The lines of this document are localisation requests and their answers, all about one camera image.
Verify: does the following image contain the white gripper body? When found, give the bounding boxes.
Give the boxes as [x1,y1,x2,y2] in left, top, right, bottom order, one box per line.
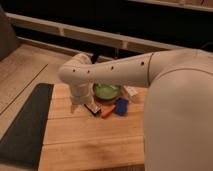
[69,83,93,105]

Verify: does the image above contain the white small box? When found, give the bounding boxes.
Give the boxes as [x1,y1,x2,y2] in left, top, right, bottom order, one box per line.
[123,86,138,101]

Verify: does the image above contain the blue object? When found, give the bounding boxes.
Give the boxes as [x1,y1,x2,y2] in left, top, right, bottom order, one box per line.
[114,98,128,116]

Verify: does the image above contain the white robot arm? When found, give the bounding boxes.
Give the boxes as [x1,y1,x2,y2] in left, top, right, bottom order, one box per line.
[59,49,213,171]

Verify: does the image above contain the green bowl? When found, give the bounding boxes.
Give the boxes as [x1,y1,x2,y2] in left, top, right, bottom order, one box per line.
[93,84,120,100]

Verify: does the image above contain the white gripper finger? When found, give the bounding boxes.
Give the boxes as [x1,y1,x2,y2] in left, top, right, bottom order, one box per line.
[89,101,99,111]
[70,104,75,113]

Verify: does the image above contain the white shelf rail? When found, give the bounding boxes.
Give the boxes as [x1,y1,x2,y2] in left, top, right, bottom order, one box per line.
[6,13,181,53]

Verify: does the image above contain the dark gray floor mat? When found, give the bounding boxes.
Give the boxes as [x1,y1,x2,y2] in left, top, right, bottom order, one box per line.
[0,83,53,169]

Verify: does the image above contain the orange marker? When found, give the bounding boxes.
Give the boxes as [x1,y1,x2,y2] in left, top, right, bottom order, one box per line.
[101,105,115,118]

